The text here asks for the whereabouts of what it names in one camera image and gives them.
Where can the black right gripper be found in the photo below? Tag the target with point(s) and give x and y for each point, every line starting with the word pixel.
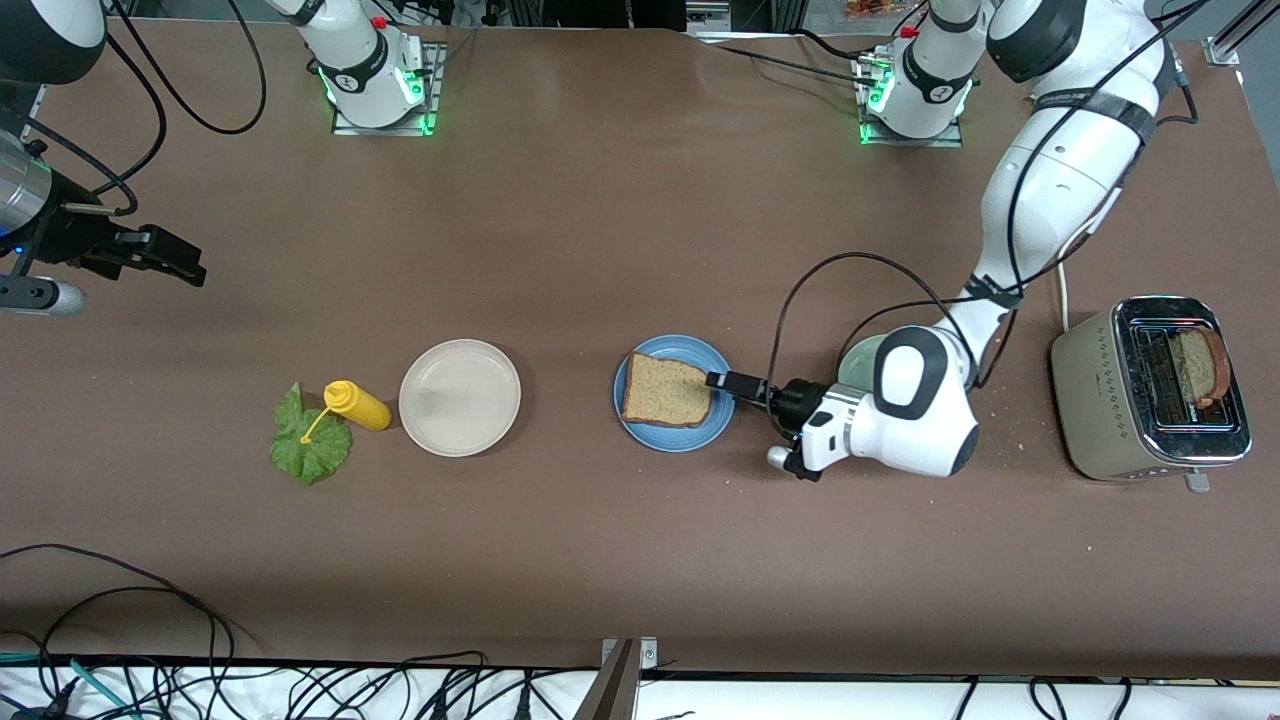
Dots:
pixel 62 237

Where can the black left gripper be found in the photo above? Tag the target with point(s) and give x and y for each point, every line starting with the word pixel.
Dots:
pixel 795 398

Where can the brown toast slice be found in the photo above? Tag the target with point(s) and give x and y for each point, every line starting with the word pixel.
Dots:
pixel 665 392
pixel 1200 365

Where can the yellow mustard squeeze bottle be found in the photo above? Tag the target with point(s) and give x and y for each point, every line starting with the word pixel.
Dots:
pixel 362 408

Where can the green lettuce leaf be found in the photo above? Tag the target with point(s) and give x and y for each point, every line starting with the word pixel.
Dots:
pixel 310 458

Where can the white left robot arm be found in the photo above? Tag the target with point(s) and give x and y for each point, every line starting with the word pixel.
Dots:
pixel 1050 180

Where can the blue round plate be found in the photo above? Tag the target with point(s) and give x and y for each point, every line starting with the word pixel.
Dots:
pixel 680 440

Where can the mint green round plate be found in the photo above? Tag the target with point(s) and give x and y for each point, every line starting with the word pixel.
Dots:
pixel 858 365

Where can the beige round plate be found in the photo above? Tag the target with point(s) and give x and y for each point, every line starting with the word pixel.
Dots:
pixel 460 398

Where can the beige chrome toaster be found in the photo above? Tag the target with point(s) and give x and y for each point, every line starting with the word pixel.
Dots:
pixel 1095 400

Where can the orange snack packet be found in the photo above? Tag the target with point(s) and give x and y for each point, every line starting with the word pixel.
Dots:
pixel 870 8

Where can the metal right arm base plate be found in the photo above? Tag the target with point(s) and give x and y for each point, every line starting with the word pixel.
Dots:
pixel 425 95

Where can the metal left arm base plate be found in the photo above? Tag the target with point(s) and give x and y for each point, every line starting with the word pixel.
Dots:
pixel 915 142

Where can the metal table edge bracket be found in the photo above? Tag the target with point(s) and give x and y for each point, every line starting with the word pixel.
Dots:
pixel 612 690

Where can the aluminium frame rail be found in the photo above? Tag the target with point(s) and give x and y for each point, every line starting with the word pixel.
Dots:
pixel 1225 50

